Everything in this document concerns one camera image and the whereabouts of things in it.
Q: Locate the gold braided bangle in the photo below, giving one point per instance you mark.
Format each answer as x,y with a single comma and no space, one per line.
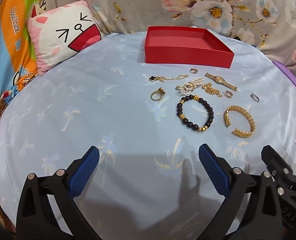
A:
250,122

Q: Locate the gold wristwatch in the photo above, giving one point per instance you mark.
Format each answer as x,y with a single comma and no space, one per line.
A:
220,80

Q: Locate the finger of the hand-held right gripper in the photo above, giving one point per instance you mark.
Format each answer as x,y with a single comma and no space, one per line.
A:
271,156

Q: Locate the cat face pillow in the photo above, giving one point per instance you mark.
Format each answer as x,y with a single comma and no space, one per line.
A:
60,35

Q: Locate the colourful cartoon blanket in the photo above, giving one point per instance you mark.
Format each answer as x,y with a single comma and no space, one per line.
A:
10,35

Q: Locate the light blue palm-print sheet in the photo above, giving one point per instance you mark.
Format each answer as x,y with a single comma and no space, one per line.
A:
100,105

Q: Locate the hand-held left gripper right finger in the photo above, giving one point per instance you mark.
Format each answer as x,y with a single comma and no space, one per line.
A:
214,172

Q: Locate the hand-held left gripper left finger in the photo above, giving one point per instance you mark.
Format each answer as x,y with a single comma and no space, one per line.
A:
84,172

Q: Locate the grey floral blanket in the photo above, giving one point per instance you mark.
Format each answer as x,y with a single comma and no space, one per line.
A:
163,2

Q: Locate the two-tone hoop earring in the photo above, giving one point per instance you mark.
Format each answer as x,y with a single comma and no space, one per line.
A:
228,94

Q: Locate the purple strip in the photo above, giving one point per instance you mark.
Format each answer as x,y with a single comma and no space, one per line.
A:
291,76

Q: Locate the red cardboard box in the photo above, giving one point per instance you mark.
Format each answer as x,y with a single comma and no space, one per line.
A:
188,52

